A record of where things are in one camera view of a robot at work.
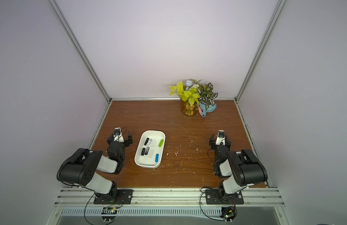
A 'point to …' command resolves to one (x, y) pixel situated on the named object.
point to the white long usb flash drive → (151, 153)
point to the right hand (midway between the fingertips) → (222, 133)
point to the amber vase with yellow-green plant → (189, 96)
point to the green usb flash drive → (161, 143)
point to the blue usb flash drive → (156, 158)
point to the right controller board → (228, 213)
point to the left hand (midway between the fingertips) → (122, 131)
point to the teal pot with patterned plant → (207, 103)
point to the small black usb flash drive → (143, 151)
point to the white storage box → (150, 148)
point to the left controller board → (109, 213)
